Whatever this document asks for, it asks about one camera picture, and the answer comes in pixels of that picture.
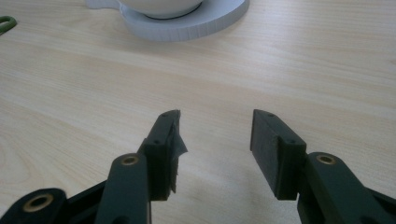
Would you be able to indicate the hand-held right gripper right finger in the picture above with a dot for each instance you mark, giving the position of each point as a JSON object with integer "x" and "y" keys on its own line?
{"x": 280, "y": 161}

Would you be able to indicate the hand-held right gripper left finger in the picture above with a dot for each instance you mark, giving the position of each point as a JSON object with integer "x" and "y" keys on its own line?
{"x": 160, "y": 161}

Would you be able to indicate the white bowl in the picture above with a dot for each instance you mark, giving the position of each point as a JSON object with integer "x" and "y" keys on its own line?
{"x": 160, "y": 7}

